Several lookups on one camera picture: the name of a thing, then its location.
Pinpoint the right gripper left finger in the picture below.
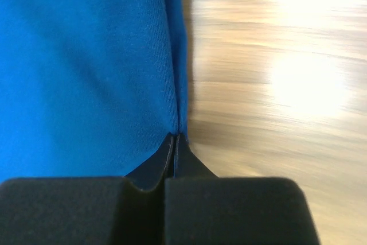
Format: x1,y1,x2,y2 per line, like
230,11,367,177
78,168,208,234
125,134,174,191

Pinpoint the blue t-shirt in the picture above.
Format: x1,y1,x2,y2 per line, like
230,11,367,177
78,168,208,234
1,0,188,180

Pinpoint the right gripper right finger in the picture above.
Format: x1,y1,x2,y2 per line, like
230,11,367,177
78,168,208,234
173,133,217,178

